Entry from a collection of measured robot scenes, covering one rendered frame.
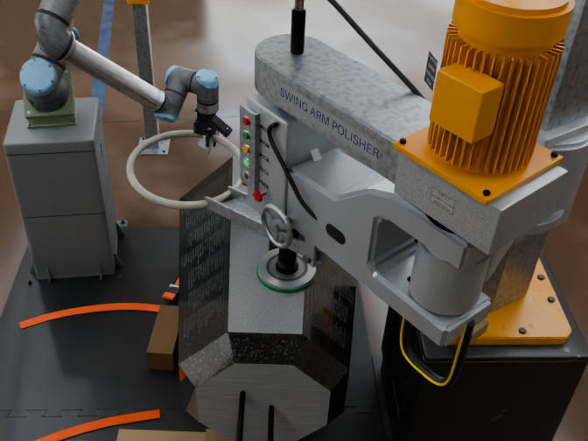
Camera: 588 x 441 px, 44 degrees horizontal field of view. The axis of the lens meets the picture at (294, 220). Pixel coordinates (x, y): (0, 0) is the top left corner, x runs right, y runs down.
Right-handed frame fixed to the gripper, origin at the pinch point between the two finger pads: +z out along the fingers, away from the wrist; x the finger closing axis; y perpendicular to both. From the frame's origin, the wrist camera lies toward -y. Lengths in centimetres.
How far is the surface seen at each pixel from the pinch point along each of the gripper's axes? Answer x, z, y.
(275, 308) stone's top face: 74, -2, -59
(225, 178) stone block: 8.6, 6.8, -10.2
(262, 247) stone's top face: 46, 0, -43
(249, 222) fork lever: 53, -17, -40
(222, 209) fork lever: 45, -11, -26
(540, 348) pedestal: 44, 7, -150
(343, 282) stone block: 38, 14, -74
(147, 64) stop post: -104, 39, 94
